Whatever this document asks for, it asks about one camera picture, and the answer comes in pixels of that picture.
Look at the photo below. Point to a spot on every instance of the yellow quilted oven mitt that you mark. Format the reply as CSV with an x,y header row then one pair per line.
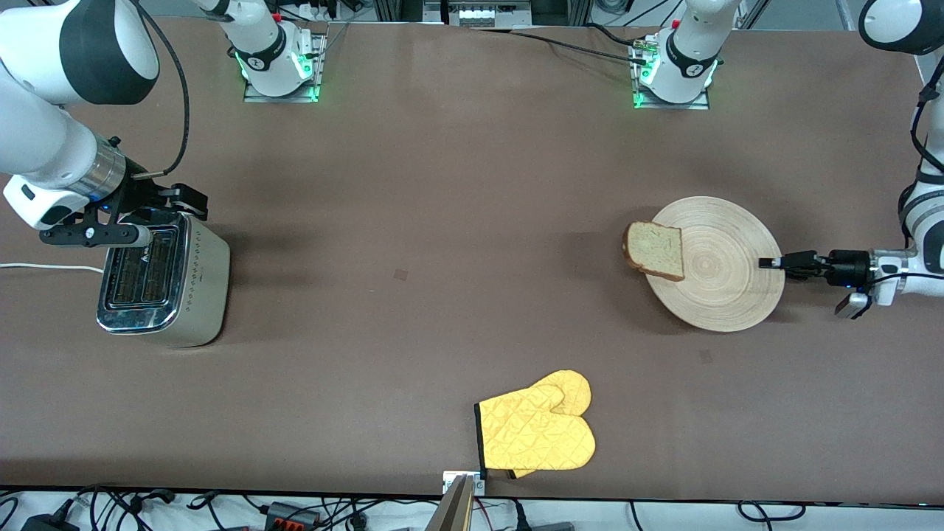
x,y
575,387
531,435

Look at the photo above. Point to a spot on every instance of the small metal edge bracket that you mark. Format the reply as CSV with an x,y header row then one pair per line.
x,y
448,483

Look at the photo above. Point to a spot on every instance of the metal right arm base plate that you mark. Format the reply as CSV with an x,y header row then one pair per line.
x,y
313,74

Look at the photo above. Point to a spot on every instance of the silver two-slot toaster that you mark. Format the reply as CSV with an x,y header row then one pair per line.
x,y
184,295

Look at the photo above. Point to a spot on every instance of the black power adapter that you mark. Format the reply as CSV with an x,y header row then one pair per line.
x,y
48,524

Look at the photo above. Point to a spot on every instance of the brown bread slice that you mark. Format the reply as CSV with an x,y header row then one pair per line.
x,y
655,249

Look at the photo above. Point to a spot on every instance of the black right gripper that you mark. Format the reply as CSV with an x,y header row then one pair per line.
x,y
142,196

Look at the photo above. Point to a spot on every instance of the black plug box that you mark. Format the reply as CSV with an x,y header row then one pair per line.
x,y
546,526

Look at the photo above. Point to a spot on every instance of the round wooden plate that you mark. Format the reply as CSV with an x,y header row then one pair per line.
x,y
726,280

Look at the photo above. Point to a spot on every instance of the white power strip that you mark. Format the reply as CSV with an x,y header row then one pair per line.
x,y
479,15

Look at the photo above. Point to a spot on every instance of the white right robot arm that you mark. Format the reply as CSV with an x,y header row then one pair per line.
x,y
44,147

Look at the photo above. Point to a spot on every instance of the black and red connector block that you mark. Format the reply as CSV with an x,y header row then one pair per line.
x,y
291,514

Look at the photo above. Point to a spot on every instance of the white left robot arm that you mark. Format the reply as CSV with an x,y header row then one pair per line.
x,y
689,51

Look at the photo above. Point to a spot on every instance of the aluminium camera mount beam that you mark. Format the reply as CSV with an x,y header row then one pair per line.
x,y
453,512

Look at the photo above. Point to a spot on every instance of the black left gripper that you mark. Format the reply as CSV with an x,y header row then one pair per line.
x,y
845,267

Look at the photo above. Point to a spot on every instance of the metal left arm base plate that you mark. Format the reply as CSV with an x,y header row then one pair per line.
x,y
700,99

